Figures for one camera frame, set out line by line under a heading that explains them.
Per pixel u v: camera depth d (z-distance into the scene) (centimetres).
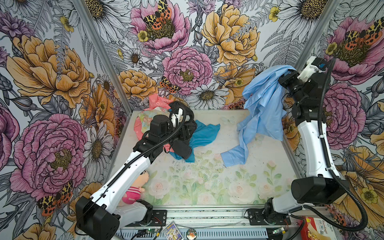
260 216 74
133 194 77
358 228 37
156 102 112
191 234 70
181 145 89
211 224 73
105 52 88
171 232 69
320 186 41
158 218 73
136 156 47
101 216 37
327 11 73
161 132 55
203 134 105
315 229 68
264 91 70
